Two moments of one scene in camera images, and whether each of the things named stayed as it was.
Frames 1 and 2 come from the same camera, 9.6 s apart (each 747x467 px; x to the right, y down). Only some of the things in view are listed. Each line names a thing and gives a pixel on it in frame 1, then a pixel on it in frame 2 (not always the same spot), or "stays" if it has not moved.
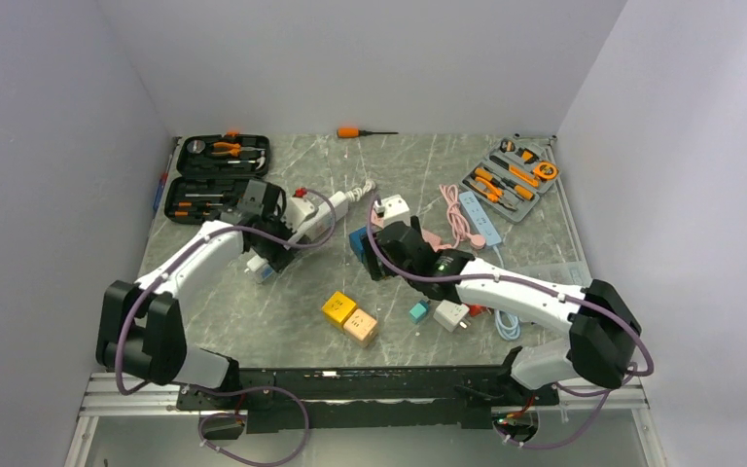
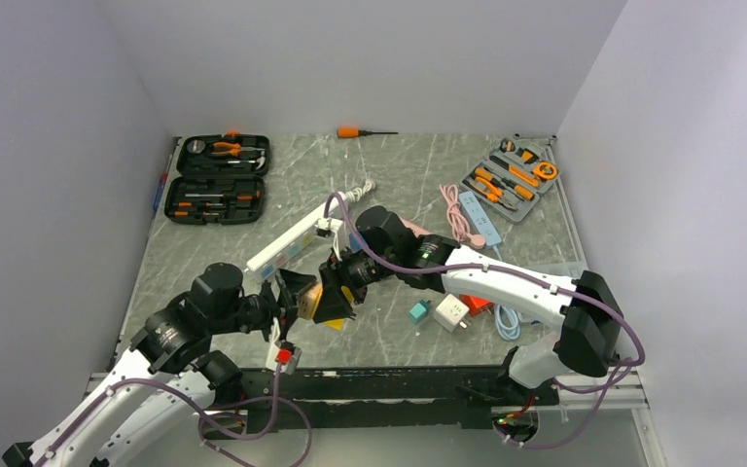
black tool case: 212,172 stays
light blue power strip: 479,219 stays
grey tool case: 511,178 stays
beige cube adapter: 361,328 -> 308,302
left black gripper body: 274,252 -> 255,312
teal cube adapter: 419,310 stays
